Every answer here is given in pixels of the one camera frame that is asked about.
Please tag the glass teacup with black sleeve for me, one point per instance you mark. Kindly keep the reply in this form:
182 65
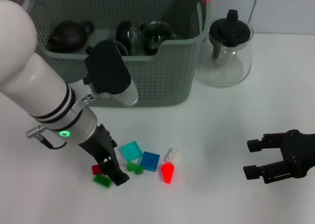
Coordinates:
125 34
124 49
157 34

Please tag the translucent green toy brick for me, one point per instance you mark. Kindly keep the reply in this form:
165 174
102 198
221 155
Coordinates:
135 167

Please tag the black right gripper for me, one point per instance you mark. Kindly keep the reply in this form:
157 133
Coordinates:
300 152

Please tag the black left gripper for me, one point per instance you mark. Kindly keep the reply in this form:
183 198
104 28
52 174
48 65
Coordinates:
101 145

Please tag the teal square toy plate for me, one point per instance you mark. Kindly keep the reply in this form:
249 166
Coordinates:
131 151

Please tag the dark clay teapot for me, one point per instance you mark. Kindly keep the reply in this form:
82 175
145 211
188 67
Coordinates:
69 35

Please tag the blue square toy plate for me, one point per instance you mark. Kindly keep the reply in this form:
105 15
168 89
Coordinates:
150 161

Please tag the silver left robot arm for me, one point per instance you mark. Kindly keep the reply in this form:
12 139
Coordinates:
37 86

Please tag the red toy brick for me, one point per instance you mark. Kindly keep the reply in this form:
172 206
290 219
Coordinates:
96 169

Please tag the grey-green perforated storage bin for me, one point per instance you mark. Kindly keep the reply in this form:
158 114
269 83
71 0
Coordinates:
167 81

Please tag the red-orange sloped toy brick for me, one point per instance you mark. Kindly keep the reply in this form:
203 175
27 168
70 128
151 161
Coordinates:
168 173

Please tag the white toy brick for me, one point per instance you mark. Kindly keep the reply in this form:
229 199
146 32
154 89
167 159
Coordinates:
173 155

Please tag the glass teapot with black lid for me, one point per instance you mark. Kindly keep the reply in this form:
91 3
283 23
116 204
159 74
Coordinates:
230 30

